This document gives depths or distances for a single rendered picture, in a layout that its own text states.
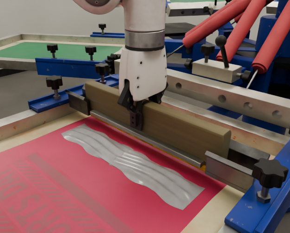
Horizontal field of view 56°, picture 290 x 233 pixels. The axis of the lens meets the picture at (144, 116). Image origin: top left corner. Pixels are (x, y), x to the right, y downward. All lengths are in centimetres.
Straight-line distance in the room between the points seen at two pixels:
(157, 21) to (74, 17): 456
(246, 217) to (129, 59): 32
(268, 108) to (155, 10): 35
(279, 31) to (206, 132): 58
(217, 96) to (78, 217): 45
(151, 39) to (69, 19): 450
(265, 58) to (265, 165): 55
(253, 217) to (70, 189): 30
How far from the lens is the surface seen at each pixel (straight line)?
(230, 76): 76
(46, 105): 74
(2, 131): 71
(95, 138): 64
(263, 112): 69
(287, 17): 103
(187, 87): 77
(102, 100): 66
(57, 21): 486
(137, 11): 49
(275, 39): 97
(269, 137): 63
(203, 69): 79
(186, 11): 164
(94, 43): 166
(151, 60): 52
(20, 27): 458
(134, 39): 50
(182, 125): 51
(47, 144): 65
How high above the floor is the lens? 129
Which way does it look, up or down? 27 degrees down
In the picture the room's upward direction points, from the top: straight up
